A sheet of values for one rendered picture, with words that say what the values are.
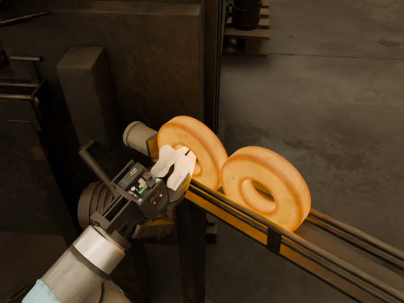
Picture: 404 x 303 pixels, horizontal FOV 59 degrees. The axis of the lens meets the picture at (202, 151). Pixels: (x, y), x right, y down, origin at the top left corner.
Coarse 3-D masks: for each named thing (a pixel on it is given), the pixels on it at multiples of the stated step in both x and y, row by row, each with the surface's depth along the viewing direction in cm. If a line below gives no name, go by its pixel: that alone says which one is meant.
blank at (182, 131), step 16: (176, 128) 61; (192, 128) 60; (208, 128) 60; (160, 144) 68; (176, 144) 64; (192, 144) 61; (208, 144) 59; (208, 160) 60; (224, 160) 61; (192, 176) 66; (208, 176) 63
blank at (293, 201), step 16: (240, 160) 54; (256, 160) 52; (272, 160) 52; (224, 176) 60; (240, 176) 57; (256, 176) 54; (272, 176) 52; (288, 176) 51; (224, 192) 62; (240, 192) 59; (256, 192) 61; (272, 192) 54; (288, 192) 51; (304, 192) 52; (256, 208) 59; (272, 208) 58; (288, 208) 53; (304, 208) 52; (288, 224) 55
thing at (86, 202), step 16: (96, 192) 82; (80, 208) 82; (96, 208) 80; (80, 224) 83; (176, 224) 89; (128, 240) 87; (128, 256) 91; (144, 256) 106; (112, 272) 98; (128, 272) 97; (144, 272) 107; (128, 288) 104; (144, 288) 109
